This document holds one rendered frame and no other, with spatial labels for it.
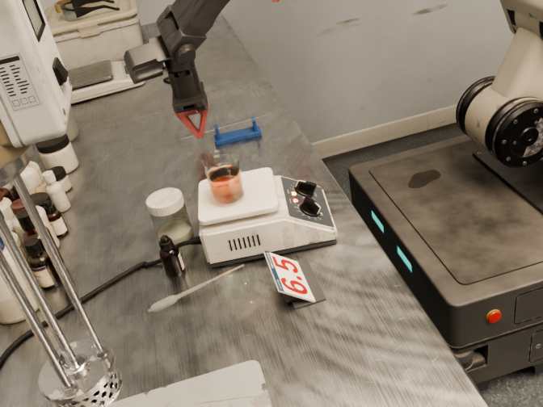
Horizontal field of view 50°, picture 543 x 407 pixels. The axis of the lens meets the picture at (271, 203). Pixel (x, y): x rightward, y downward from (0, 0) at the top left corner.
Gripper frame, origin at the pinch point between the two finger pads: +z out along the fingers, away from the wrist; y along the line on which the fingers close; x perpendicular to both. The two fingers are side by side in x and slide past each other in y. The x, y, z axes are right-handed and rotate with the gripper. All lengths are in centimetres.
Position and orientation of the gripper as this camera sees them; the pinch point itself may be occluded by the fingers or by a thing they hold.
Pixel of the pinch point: (199, 133)
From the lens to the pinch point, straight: 123.0
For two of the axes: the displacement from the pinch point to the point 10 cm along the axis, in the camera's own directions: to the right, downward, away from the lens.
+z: 1.8, 8.2, 5.4
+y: 1.5, 5.2, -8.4
